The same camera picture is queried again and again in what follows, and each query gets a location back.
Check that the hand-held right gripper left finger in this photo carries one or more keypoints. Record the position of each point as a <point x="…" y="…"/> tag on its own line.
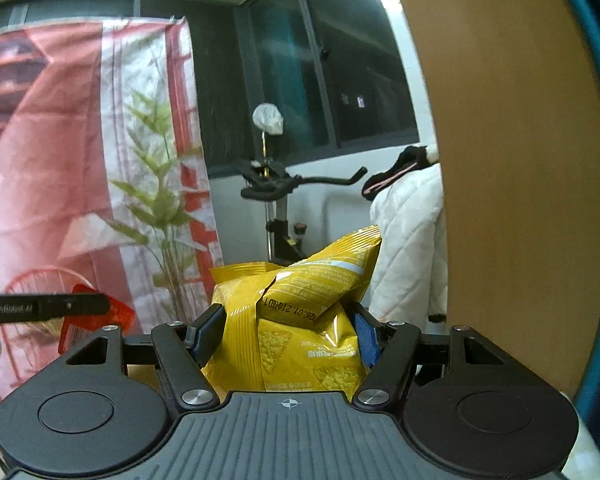
<point x="206" y="332"/>

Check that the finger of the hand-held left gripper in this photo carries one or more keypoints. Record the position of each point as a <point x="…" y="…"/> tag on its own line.
<point x="75" y="305"/>

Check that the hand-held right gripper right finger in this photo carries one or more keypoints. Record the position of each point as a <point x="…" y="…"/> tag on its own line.
<point x="365" y="337"/>

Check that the red snack packet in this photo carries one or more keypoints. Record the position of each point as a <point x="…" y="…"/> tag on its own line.
<point x="119" y="316"/>

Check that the yellow chip bag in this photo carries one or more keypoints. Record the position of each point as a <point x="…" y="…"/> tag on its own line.
<point x="290" y="310"/>

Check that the white quilted blanket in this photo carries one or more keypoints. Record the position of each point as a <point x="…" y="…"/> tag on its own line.
<point x="410" y="240"/>

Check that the printed pink backdrop cloth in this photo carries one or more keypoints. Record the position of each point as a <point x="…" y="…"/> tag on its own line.
<point x="55" y="160"/>

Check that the black exercise bike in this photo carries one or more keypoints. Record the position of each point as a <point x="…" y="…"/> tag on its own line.
<point x="275" y="187"/>

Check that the black and pink garment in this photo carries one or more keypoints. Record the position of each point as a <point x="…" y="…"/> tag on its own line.
<point x="395" y="172"/>

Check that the cream fluffy cloth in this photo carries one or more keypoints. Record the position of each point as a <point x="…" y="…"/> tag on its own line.
<point x="432" y="152"/>

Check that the white plastic bag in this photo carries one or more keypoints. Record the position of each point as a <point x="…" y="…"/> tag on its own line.
<point x="268" y="117"/>

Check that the wooden board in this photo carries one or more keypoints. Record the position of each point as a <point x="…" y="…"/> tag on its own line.
<point x="505" y="160"/>

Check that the dark window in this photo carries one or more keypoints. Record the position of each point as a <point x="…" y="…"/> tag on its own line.
<point x="305" y="60"/>

